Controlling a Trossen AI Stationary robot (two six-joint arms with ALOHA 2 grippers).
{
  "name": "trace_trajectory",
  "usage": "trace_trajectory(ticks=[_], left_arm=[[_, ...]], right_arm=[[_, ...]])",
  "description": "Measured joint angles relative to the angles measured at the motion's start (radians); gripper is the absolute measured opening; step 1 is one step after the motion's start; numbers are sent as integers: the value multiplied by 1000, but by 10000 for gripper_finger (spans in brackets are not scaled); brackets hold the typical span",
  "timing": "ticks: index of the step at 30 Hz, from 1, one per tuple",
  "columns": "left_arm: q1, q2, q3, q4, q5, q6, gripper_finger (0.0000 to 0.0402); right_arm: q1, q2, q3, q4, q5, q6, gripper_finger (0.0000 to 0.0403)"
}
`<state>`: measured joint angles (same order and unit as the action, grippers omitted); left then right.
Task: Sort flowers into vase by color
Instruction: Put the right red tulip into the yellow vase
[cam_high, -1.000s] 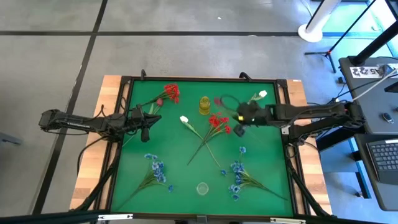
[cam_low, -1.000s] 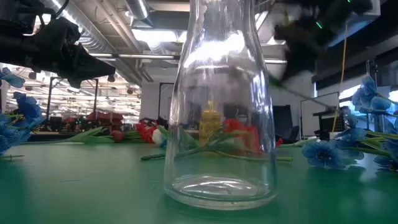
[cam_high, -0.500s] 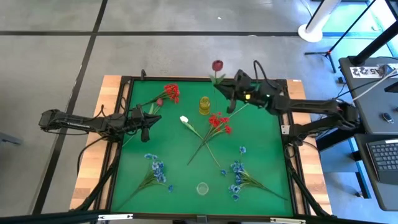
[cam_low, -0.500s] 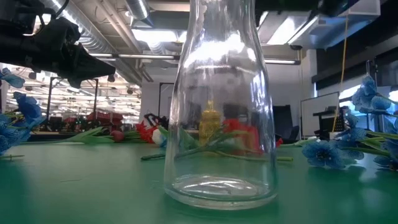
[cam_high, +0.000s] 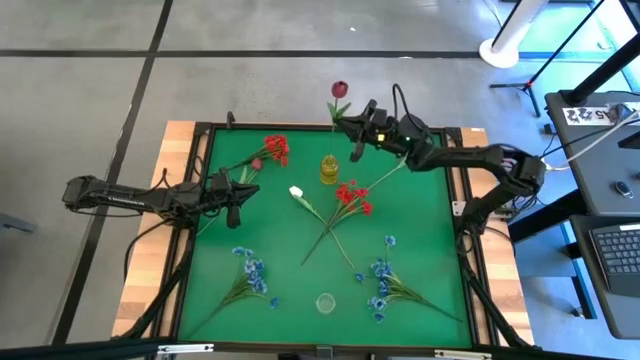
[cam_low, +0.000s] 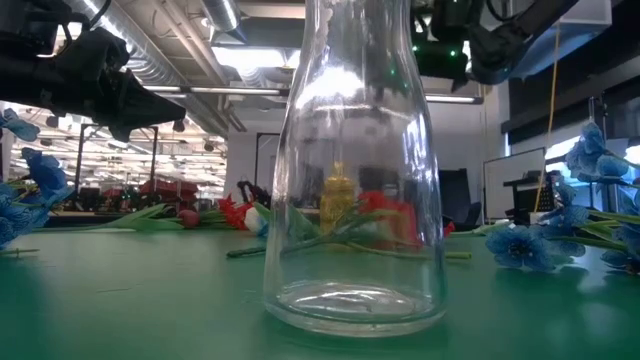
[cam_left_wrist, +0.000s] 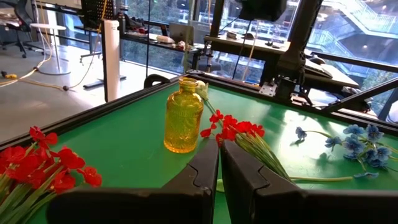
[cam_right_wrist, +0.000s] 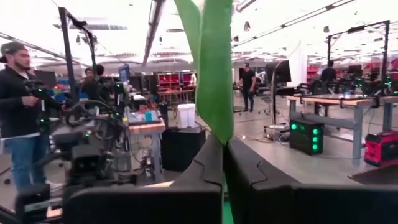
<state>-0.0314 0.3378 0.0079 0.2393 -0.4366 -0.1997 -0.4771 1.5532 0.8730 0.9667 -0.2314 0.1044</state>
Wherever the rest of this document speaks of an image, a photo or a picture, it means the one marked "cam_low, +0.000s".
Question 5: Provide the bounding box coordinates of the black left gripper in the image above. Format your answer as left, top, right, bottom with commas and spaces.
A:
0, 27, 187, 144

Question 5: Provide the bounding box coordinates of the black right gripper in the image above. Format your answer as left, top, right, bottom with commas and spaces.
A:
412, 0, 534, 94

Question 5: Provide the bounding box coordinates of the blue artificial flower bunch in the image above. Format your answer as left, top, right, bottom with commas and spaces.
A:
484, 121, 640, 275
0, 107, 76, 257

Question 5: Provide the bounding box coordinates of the pink artificial tulip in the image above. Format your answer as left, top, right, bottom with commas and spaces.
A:
84, 202, 221, 232

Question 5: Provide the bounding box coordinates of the red artificial carnation spray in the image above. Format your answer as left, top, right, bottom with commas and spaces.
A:
349, 190, 471, 261
217, 193, 261, 231

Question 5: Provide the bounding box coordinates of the white artificial tulip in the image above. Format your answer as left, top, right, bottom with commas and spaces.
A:
243, 201, 274, 239

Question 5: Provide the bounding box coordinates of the dark red artificial tulip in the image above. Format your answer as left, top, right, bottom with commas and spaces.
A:
226, 202, 381, 260

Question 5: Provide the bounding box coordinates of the small yellow glass vase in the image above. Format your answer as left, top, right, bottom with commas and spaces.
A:
319, 160, 357, 236

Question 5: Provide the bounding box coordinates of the clear glass vase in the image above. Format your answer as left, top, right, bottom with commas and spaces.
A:
263, 0, 448, 339

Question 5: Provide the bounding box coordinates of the long ceiling light tube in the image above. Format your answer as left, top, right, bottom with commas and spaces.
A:
424, 93, 485, 105

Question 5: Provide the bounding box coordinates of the bright ceiling light panel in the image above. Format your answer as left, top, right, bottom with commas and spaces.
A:
210, 45, 301, 70

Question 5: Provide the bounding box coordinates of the black office chair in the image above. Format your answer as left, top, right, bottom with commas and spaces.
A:
438, 168, 484, 232

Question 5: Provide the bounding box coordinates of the white whiteboard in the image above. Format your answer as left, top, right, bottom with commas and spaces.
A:
483, 146, 547, 221

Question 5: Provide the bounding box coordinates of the black equipment cart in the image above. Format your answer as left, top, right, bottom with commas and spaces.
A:
502, 169, 561, 226

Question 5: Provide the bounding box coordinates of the black bag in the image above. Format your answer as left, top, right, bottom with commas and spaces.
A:
236, 179, 272, 209

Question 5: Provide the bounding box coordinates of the green table mat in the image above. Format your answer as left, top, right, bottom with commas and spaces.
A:
0, 227, 640, 360

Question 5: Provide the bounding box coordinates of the yellow hanging cord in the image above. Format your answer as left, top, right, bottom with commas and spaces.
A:
533, 22, 561, 214

